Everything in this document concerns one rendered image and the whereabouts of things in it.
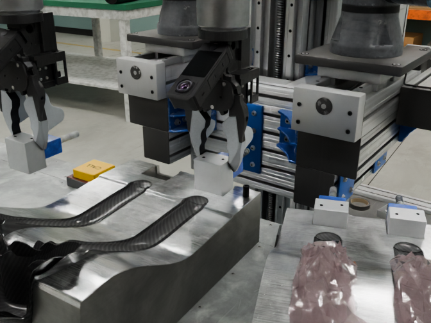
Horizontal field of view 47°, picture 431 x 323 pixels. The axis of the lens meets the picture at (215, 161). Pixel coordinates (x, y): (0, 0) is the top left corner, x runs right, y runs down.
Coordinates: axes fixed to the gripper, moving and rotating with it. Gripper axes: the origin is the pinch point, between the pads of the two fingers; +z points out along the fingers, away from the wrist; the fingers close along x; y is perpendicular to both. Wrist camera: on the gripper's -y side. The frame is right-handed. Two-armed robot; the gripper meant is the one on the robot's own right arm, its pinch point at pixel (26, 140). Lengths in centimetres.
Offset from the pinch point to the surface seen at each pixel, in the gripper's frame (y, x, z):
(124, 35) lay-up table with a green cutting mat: 232, 188, 28
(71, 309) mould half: -23.1, -34.7, 3.0
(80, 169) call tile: 13.9, 3.8, 11.4
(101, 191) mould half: 1.9, -14.1, 6.4
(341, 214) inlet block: 16, -48, 7
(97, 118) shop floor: 225, 217, 95
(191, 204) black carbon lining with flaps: 6.0, -28.5, 6.5
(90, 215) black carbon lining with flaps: -3.7, -17.3, 7.1
